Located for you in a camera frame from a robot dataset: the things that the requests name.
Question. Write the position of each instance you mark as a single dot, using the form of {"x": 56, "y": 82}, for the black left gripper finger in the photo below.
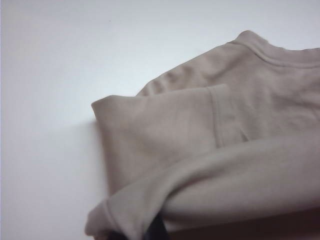
{"x": 158, "y": 230}

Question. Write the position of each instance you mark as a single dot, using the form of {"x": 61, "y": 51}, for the beige T-shirt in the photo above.
{"x": 212, "y": 137}

